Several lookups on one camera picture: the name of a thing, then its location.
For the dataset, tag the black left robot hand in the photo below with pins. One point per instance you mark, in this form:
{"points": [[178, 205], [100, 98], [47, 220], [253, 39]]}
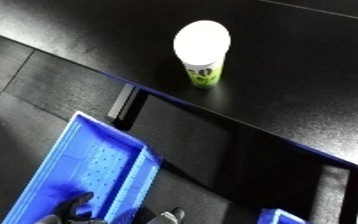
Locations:
{"points": [[69, 210]]}

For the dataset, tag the green band paper cup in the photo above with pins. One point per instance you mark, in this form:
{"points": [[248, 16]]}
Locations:
{"points": [[202, 43]]}

